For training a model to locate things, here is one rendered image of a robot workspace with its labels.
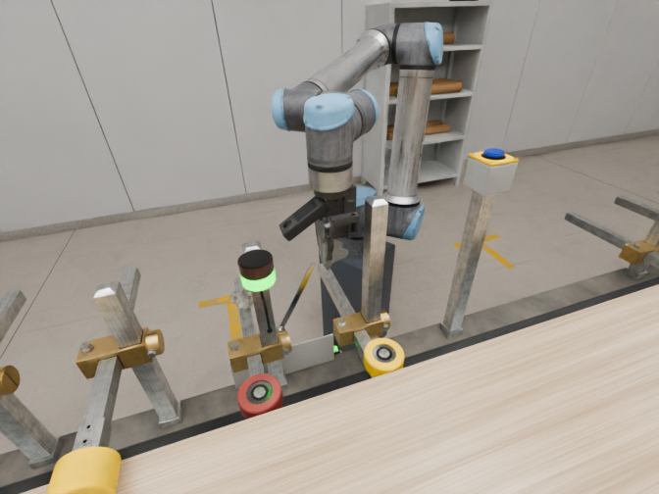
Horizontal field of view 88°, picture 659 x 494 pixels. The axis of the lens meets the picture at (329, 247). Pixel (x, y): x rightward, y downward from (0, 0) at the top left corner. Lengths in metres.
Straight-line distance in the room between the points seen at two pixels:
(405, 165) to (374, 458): 0.95
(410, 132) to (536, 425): 0.92
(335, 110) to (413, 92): 0.65
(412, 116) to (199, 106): 2.23
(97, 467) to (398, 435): 0.44
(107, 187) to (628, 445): 3.42
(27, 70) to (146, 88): 0.72
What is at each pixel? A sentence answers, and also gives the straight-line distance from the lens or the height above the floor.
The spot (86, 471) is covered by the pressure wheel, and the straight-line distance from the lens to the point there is 0.63.
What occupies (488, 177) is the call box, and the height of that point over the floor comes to 1.19.
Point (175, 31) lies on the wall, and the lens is 3.14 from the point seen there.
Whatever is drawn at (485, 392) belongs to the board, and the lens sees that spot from 0.72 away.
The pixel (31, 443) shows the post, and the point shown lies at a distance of 0.98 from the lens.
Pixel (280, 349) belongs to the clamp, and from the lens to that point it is 0.80.
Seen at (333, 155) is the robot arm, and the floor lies 1.26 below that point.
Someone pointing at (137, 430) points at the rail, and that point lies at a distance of 0.98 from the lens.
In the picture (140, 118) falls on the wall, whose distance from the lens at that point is 3.24.
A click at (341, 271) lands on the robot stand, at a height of 0.54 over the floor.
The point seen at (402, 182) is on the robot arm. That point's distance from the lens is 1.30.
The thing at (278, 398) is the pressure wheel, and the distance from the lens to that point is 0.67.
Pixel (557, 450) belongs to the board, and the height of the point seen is 0.90.
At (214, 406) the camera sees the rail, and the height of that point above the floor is 0.70.
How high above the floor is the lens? 1.46
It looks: 34 degrees down
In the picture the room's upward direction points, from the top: 2 degrees counter-clockwise
